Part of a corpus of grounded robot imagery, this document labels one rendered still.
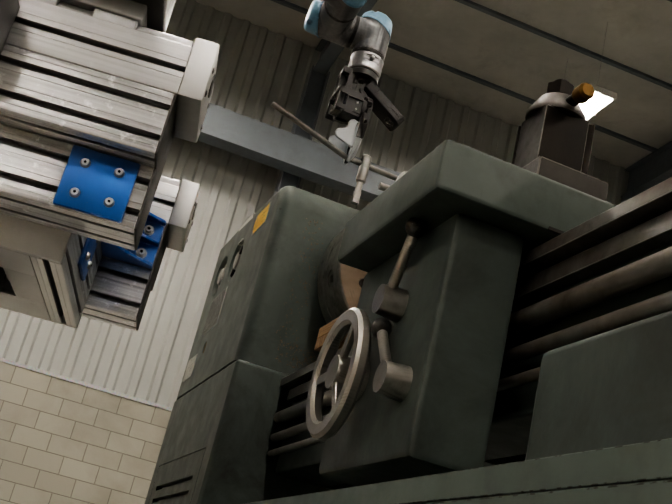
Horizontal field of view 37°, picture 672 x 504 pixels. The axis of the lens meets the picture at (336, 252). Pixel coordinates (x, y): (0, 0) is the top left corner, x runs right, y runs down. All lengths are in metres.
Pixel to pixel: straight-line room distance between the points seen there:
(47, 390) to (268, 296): 9.84
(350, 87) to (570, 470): 1.66
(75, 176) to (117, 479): 10.41
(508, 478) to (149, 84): 0.82
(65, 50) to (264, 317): 0.76
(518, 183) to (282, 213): 0.99
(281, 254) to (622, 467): 1.44
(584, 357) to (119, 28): 0.83
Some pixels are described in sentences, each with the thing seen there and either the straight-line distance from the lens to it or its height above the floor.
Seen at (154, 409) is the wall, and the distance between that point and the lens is 11.81.
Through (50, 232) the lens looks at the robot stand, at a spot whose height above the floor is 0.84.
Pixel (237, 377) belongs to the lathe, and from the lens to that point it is 1.89.
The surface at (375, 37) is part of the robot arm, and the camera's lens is 2.28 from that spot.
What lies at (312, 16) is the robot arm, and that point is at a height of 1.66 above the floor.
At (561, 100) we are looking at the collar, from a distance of 1.36.
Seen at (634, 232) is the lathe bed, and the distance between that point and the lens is 0.96.
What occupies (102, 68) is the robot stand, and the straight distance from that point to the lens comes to 1.37.
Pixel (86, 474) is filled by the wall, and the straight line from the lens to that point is 11.66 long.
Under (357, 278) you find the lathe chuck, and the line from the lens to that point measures 1.84.
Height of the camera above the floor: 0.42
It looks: 21 degrees up
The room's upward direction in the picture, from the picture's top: 14 degrees clockwise
